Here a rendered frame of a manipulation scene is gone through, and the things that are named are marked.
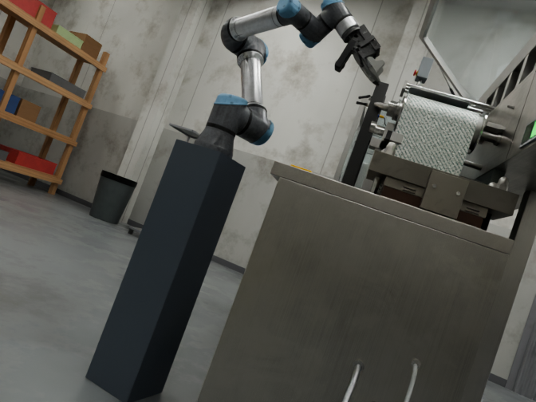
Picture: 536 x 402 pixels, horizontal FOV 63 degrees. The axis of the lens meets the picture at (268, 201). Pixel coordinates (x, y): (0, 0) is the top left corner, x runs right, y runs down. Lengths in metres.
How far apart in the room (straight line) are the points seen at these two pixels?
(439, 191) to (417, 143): 0.29
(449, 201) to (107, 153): 6.90
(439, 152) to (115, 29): 7.71
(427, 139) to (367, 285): 0.56
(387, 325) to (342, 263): 0.19
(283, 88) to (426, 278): 5.42
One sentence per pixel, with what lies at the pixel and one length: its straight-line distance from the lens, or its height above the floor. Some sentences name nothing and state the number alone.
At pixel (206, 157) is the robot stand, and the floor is 0.87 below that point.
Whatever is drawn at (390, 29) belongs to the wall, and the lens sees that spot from 6.45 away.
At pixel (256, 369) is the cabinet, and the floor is 0.34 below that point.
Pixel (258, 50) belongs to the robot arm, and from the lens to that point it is 1.97.
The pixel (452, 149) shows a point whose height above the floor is 1.15.
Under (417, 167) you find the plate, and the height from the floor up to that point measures 1.02.
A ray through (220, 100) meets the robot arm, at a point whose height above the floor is 1.09.
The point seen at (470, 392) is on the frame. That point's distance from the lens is 1.71.
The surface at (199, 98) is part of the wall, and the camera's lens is 7.05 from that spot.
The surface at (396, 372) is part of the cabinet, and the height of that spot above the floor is 0.48.
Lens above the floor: 0.72
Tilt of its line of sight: 3 degrees up
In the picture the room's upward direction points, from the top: 20 degrees clockwise
